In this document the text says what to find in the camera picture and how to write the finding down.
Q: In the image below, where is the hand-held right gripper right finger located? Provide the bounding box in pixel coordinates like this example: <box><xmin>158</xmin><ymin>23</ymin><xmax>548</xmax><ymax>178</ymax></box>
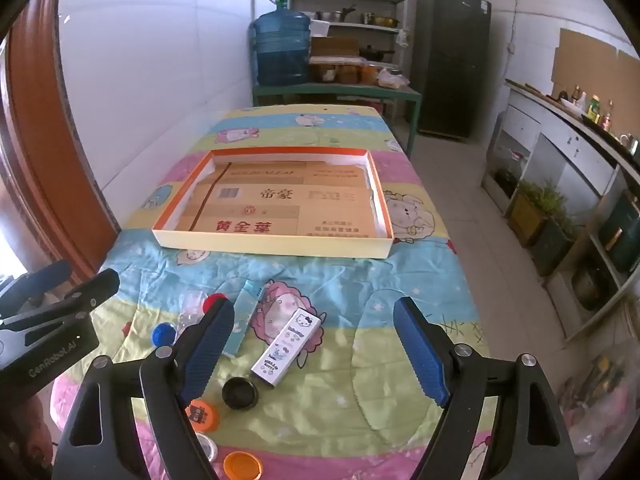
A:
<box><xmin>393</xmin><ymin>296</ymin><xmax>581</xmax><ymax>480</ymax></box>

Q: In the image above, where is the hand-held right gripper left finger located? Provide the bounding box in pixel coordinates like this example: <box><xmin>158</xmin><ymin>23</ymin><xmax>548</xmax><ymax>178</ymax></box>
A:
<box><xmin>52</xmin><ymin>299</ymin><xmax>236</xmax><ymax>480</ymax></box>

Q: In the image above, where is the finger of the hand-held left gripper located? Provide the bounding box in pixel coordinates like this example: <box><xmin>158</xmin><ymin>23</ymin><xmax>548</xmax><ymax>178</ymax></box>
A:
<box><xmin>0</xmin><ymin>259</ymin><xmax>72</xmax><ymax>321</ymax></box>
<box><xmin>0</xmin><ymin>268</ymin><xmax>121</xmax><ymax>335</ymax></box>

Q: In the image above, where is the clear plastic case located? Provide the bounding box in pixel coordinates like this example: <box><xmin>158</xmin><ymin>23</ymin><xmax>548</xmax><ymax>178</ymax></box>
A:
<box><xmin>177</xmin><ymin>292</ymin><xmax>211</xmax><ymax>333</ymax></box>

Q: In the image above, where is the teal tube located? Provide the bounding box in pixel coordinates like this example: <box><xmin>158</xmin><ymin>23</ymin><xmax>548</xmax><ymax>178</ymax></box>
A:
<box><xmin>222</xmin><ymin>280</ymin><xmax>265</xmax><ymax>358</ymax></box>

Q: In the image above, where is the black bottle cap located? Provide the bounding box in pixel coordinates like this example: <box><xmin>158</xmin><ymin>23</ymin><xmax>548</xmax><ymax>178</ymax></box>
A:
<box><xmin>221</xmin><ymin>377</ymin><xmax>260</xmax><ymax>411</ymax></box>

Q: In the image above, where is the orange printed bottle cap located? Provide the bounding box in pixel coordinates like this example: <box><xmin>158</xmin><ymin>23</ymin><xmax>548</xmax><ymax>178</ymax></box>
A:
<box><xmin>185</xmin><ymin>397</ymin><xmax>221</xmax><ymax>433</ymax></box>

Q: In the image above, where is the white cartoon box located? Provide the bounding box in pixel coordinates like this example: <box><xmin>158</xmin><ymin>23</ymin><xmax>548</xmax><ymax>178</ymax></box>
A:
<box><xmin>250</xmin><ymin>308</ymin><xmax>322</xmax><ymax>389</ymax></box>

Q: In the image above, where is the white bottle cap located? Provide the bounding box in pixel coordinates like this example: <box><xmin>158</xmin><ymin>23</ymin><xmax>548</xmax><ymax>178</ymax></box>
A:
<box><xmin>195</xmin><ymin>432</ymin><xmax>221</xmax><ymax>463</ymax></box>

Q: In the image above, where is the plain orange bottle cap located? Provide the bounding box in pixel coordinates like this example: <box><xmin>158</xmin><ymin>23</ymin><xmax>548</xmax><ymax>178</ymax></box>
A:
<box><xmin>222</xmin><ymin>451</ymin><xmax>263</xmax><ymax>480</ymax></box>

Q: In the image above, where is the orange-rimmed cardboard tray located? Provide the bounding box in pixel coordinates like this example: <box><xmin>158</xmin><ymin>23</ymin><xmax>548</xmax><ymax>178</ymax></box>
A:
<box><xmin>151</xmin><ymin>146</ymin><xmax>396</xmax><ymax>259</ymax></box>

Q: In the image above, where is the plant in green pot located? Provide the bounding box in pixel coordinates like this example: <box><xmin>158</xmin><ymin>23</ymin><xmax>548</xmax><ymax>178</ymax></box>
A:
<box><xmin>530</xmin><ymin>210</ymin><xmax>586</xmax><ymax>277</ymax></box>

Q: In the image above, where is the plant in yellow pot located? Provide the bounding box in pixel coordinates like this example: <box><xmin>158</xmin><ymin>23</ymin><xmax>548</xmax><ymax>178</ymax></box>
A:
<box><xmin>507</xmin><ymin>180</ymin><xmax>566</xmax><ymax>248</ymax></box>

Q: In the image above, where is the dark metal pot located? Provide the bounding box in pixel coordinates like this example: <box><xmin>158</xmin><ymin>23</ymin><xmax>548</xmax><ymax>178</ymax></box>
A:
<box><xmin>570</xmin><ymin>260</ymin><xmax>613</xmax><ymax>311</ymax></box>

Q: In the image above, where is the plastic bag of goods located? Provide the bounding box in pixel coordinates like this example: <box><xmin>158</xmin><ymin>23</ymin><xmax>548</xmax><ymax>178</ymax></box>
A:
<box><xmin>555</xmin><ymin>350</ymin><xmax>640</xmax><ymax>461</ymax></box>

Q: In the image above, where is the plastic oil jug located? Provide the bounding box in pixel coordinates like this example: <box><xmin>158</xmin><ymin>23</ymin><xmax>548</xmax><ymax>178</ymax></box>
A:
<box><xmin>502</xmin><ymin>149</ymin><xmax>528</xmax><ymax>181</ymax></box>

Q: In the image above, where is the dark green appliance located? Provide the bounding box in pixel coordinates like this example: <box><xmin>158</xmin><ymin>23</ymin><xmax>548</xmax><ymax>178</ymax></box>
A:
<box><xmin>597</xmin><ymin>192</ymin><xmax>640</xmax><ymax>273</ymax></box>

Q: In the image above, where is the white kitchen counter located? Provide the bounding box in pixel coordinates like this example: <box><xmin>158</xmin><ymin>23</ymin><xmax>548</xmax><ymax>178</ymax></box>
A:
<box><xmin>487</xmin><ymin>79</ymin><xmax>640</xmax><ymax>346</ymax></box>

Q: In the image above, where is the clear plastic food bag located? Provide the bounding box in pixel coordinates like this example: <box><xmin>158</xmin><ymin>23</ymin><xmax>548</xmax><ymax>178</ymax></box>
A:
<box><xmin>376</xmin><ymin>69</ymin><xmax>412</xmax><ymax>90</ymax></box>

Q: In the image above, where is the green metal table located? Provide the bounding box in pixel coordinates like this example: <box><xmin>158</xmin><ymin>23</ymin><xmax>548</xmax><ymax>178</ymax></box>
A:
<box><xmin>251</xmin><ymin>82</ymin><xmax>423</xmax><ymax>158</ymax></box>

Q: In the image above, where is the dark green refrigerator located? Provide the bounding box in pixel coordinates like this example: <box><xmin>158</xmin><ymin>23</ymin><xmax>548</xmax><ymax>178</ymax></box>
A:
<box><xmin>411</xmin><ymin>0</ymin><xmax>492</xmax><ymax>141</ymax></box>

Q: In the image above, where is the blue water jug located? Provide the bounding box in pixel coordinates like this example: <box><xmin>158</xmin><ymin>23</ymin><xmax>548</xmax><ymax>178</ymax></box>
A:
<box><xmin>248</xmin><ymin>0</ymin><xmax>312</xmax><ymax>87</ymax></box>

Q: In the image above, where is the brown cardboard box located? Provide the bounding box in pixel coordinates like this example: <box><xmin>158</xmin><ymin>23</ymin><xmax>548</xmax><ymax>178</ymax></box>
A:
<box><xmin>310</xmin><ymin>36</ymin><xmax>360</xmax><ymax>58</ymax></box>

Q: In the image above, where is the steel pot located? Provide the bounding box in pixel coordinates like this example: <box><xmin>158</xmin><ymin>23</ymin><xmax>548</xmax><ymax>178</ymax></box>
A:
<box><xmin>315</xmin><ymin>7</ymin><xmax>357</xmax><ymax>23</ymax></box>

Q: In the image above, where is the brown wooden door frame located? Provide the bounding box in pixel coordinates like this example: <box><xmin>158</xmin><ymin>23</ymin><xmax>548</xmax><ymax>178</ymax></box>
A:
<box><xmin>0</xmin><ymin>0</ymin><xmax>121</xmax><ymax>291</ymax></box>

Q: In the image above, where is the cardboard wall panel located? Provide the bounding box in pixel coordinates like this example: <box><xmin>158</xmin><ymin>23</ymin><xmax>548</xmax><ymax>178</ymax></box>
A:
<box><xmin>551</xmin><ymin>27</ymin><xmax>640</xmax><ymax>111</ymax></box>

